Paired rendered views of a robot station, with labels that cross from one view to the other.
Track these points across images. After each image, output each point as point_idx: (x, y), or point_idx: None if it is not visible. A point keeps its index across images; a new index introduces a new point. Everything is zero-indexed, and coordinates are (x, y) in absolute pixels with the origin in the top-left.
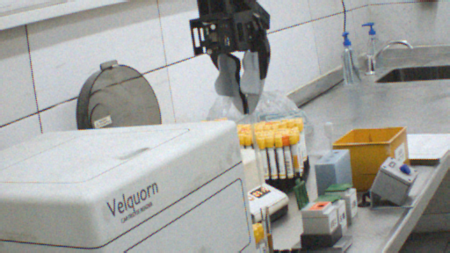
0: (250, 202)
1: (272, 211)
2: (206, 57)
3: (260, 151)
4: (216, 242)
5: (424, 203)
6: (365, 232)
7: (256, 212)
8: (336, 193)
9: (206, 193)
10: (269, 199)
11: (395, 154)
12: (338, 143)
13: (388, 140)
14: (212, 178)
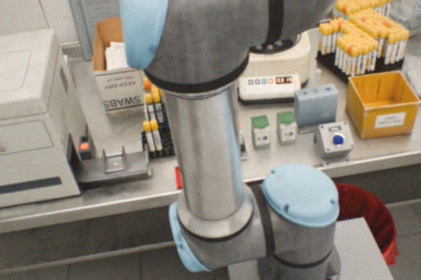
0: (266, 84)
1: (275, 97)
2: None
3: (337, 46)
4: (14, 142)
5: (360, 168)
6: (268, 158)
7: (260, 93)
8: (278, 120)
9: (3, 123)
10: (281, 89)
11: (375, 117)
12: (363, 78)
13: (409, 98)
14: (10, 117)
